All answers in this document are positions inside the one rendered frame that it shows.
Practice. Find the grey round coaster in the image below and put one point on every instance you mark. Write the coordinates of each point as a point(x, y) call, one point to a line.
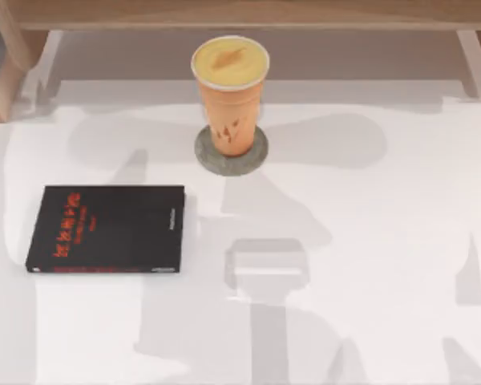
point(208, 158)

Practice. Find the orange drink cup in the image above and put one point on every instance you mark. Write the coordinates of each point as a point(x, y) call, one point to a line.
point(229, 100)

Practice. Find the black book with red lettering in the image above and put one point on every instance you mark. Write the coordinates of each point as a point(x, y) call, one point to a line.
point(108, 230)

